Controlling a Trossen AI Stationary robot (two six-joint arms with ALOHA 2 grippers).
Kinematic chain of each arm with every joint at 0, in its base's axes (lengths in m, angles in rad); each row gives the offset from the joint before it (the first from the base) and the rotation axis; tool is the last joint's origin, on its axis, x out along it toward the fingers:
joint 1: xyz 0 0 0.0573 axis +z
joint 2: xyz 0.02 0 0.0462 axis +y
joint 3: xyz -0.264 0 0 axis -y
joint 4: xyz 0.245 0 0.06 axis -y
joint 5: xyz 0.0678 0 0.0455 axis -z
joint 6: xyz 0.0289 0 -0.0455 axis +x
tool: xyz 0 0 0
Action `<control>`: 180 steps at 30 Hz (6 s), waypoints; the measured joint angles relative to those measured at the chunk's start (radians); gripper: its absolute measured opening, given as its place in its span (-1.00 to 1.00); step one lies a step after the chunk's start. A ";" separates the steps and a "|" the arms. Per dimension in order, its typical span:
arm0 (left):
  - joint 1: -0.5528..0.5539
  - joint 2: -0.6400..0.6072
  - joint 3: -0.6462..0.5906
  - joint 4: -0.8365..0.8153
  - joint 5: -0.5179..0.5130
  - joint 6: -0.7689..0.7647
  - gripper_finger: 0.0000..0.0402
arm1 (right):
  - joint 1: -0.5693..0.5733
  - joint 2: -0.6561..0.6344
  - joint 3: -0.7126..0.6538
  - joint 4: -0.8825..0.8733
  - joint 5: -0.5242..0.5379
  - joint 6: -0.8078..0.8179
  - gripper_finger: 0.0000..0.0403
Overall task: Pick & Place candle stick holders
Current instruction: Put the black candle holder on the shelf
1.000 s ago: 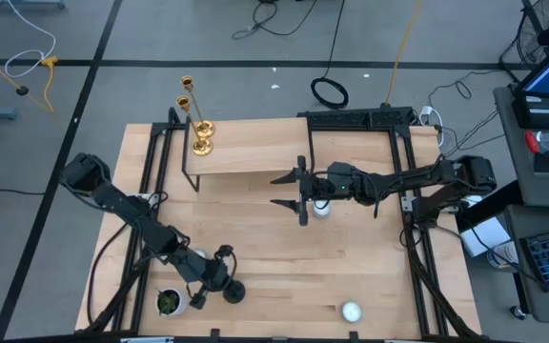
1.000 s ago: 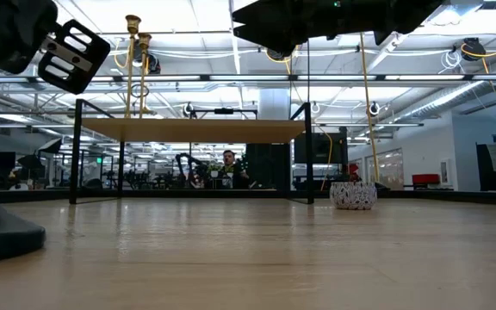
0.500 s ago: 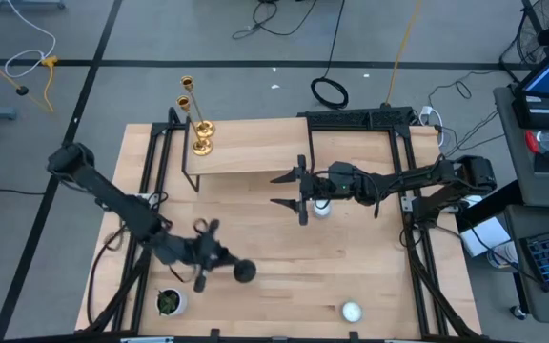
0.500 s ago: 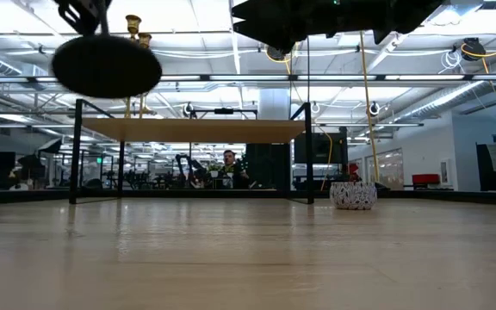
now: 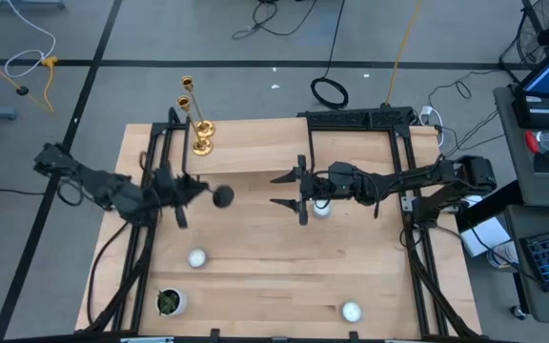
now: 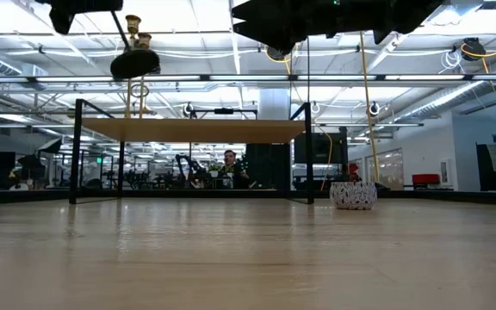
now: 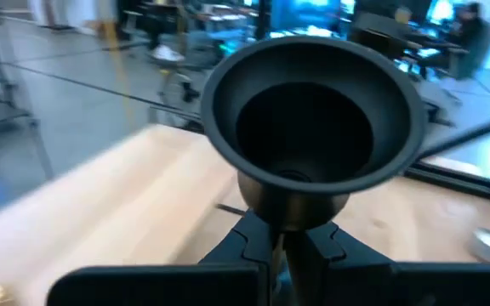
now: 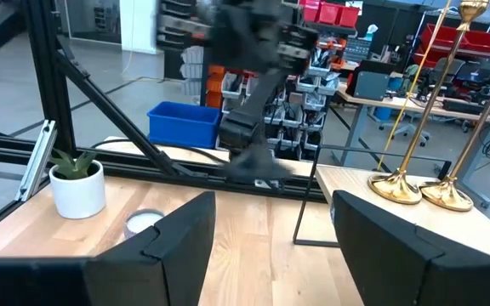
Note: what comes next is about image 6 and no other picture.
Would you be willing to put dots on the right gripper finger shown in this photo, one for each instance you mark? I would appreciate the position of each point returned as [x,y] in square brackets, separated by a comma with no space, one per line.
[274,34]
[269,9]

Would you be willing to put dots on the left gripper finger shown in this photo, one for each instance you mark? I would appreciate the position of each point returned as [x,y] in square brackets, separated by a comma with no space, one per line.
[99,5]

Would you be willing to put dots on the tall gold candlestick holder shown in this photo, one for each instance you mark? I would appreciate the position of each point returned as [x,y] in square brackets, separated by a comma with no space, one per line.
[132,22]

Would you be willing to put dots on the short gold candlestick holder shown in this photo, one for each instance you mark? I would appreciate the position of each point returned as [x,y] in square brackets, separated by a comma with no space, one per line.
[144,39]

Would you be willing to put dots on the black candlestick holder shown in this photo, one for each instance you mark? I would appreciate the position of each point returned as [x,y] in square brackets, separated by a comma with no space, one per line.
[135,64]

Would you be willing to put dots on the black background robot arm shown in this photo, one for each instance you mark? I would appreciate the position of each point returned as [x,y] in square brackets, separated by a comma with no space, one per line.
[192,170]

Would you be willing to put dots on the patterned candle cup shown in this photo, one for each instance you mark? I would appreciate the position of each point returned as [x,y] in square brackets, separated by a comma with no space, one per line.
[353,196]

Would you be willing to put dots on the wooden shelf black legs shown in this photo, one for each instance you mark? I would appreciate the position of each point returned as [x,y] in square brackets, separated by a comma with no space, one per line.
[196,130]

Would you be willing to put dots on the person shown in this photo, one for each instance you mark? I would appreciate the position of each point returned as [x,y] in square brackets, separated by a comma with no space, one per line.
[231,163]

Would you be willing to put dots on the red cap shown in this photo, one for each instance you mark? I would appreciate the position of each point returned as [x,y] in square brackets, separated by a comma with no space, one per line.
[353,169]

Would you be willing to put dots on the black horizontal frame beam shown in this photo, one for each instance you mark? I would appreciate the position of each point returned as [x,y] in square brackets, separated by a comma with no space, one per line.
[205,78]

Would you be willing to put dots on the black wall screen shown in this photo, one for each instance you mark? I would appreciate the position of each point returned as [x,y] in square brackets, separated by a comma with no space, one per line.
[319,148]

